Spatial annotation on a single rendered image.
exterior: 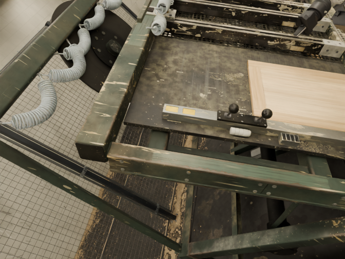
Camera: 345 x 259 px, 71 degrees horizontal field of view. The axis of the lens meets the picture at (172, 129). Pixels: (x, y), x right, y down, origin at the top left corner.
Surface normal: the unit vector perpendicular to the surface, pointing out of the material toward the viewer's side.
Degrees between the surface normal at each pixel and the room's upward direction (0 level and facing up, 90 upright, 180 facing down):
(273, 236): 0
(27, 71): 90
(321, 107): 51
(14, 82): 90
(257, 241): 0
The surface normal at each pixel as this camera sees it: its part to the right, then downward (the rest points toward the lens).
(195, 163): 0.08, -0.65
